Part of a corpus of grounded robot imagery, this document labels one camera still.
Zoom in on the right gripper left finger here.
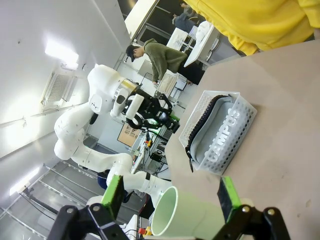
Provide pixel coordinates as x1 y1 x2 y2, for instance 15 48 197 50
46 174 131 240

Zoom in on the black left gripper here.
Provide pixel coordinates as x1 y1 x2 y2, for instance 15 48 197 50
125 89 181 133

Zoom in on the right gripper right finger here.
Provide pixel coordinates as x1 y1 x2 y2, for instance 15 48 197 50
194 175 291 240

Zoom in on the white perforated plastic basket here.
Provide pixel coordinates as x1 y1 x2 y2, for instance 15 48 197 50
178 89 258 175

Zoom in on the orange poster board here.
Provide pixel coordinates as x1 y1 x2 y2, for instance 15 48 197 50
116 123 141 149

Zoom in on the red emergency stop button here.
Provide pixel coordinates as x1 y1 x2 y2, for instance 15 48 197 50
136 225 153 238

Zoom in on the grey pencil case black zipper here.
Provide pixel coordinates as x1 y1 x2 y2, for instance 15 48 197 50
184 93 241 174

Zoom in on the light green plastic cup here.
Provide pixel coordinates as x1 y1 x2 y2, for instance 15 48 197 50
150 185 227 237

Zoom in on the person in olive sweater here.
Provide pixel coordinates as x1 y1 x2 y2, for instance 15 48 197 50
125 38 189 85

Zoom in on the white table with round leg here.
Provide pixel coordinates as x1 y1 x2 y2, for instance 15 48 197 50
183 20 216 69

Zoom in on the seated person in grey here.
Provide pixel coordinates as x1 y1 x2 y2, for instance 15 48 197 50
173 1 199 34

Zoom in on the ceiling air vent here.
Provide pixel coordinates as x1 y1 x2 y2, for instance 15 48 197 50
40 71 76 108

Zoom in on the person torso yellow hoodie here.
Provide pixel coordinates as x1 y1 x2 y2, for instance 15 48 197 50
181 0 316 56

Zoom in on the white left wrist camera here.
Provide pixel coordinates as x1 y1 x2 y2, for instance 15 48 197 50
124 94 145 119

